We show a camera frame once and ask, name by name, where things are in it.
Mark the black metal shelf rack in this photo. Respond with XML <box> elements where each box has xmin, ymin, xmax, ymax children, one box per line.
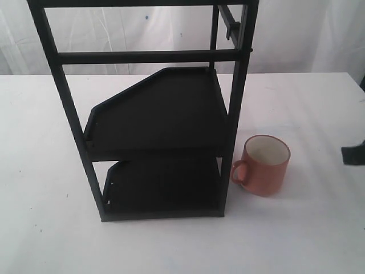
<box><xmin>28</xmin><ymin>1</ymin><xmax>259</xmax><ymax>222</ymax></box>

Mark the terracotta ceramic mug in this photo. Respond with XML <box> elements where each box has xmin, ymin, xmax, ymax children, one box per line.
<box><xmin>230</xmin><ymin>135</ymin><xmax>291</xmax><ymax>197</ymax></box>

